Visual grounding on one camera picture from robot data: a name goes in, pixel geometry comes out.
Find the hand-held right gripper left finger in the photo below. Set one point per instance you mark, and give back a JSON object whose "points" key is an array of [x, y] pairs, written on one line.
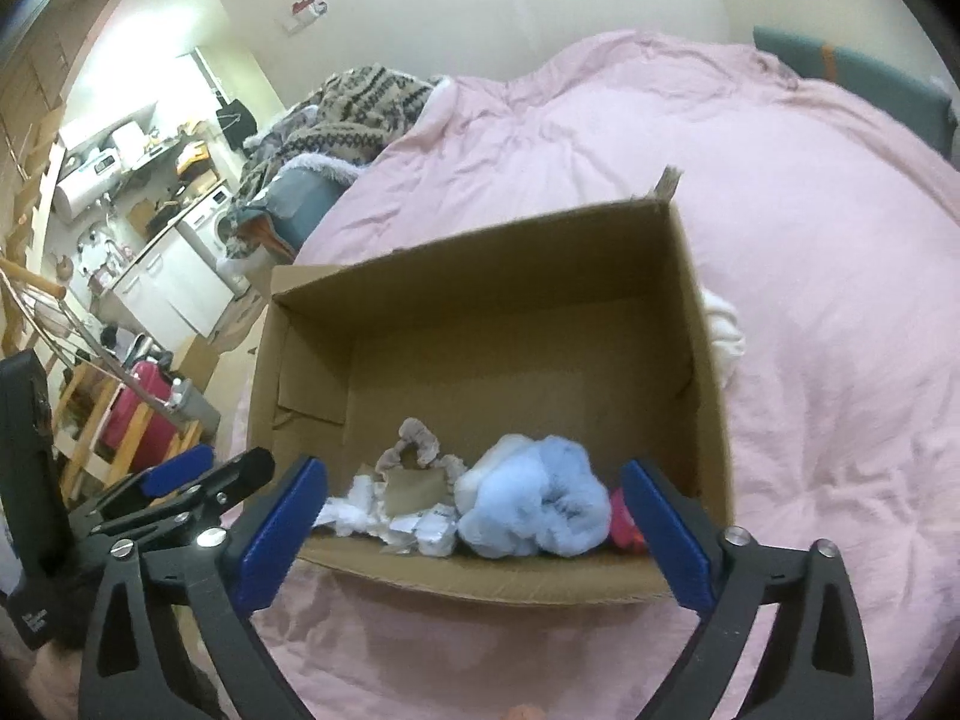
{"points": [[285, 532]]}

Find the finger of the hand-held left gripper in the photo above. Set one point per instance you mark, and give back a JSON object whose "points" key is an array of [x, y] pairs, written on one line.
{"points": [[225, 480], [180, 465]]}

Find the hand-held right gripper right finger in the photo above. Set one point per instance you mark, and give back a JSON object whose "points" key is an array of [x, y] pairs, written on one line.
{"points": [[667, 532]]}

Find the pink rubber duck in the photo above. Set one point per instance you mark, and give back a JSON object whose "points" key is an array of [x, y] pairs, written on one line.
{"points": [[626, 529]]}

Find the white fuzzy socks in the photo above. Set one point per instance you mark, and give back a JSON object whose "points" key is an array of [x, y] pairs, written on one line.
{"points": [[345, 510]]}

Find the blue fluffy socks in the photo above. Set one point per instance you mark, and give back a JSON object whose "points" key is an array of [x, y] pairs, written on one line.
{"points": [[532, 502]]}

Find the beige patterned scrunchie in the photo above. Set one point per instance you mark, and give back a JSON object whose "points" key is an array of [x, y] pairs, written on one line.
{"points": [[416, 439]]}

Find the brown cardboard box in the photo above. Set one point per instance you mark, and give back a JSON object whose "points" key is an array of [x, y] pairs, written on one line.
{"points": [[487, 352]]}

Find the grey bin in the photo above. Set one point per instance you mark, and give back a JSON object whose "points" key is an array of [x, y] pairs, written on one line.
{"points": [[193, 401]]}

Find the red suitcase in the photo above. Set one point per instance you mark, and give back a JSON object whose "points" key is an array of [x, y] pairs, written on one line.
{"points": [[139, 412]]}

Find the yellow wooden chair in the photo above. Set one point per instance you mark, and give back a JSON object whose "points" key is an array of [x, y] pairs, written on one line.
{"points": [[90, 427]]}

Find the white kitchen cabinet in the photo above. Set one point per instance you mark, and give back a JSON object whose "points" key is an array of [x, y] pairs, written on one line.
{"points": [[165, 285]]}

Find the white knotted cloth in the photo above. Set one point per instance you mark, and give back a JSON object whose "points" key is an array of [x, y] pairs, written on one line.
{"points": [[724, 334]]}

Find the white washing machine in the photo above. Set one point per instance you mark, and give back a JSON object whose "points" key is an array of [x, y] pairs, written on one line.
{"points": [[214, 232]]}

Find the white water heater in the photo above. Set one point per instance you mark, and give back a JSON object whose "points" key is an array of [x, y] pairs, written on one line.
{"points": [[79, 199]]}

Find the pink blanket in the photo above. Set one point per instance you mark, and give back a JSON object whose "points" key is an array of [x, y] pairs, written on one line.
{"points": [[825, 277]]}

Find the blue fur-trimmed jacket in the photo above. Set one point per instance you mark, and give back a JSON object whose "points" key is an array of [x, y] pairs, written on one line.
{"points": [[307, 191]]}

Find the white microwave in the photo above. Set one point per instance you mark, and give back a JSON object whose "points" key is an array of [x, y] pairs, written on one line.
{"points": [[99, 163]]}

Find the black hanging garment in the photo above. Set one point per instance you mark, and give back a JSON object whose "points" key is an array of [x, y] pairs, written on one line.
{"points": [[236, 124]]}

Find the patterned knit blanket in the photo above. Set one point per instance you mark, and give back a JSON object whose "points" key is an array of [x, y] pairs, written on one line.
{"points": [[352, 112]]}

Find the teal headboard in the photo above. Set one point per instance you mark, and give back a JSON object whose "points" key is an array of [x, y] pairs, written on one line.
{"points": [[870, 82]]}

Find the wall outlet with red plug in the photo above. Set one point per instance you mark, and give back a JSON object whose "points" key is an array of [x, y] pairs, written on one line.
{"points": [[304, 13]]}

